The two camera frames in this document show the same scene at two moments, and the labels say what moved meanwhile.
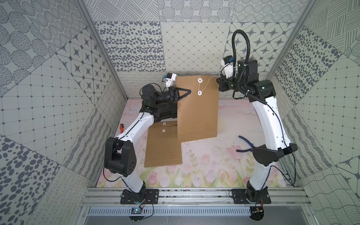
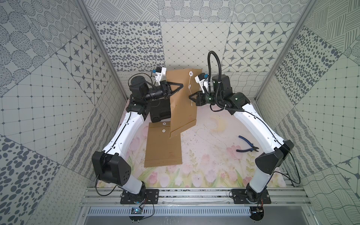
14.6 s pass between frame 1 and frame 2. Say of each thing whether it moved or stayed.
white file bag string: moved
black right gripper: moved
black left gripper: moved
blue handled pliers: stayed
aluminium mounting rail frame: stayed
